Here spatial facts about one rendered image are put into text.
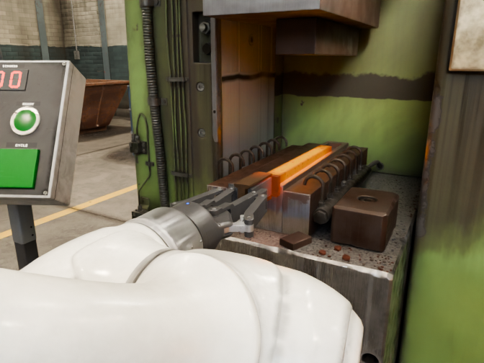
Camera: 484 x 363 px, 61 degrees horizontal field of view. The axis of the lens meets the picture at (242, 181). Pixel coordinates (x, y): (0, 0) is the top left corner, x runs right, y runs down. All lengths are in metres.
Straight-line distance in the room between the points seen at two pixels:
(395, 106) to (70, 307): 0.99
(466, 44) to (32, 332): 0.67
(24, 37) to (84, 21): 1.25
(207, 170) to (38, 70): 0.39
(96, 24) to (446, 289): 9.27
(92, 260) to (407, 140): 0.89
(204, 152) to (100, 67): 8.82
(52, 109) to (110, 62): 8.60
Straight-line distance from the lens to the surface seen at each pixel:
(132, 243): 0.37
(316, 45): 0.75
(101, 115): 7.36
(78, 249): 0.38
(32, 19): 10.11
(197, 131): 0.93
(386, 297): 0.64
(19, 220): 1.04
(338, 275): 0.64
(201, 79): 0.91
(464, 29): 0.73
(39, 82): 0.92
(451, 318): 0.87
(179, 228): 0.44
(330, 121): 1.14
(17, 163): 0.87
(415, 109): 1.10
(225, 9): 0.71
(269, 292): 0.26
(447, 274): 0.83
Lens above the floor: 1.20
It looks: 17 degrees down
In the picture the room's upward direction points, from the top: straight up
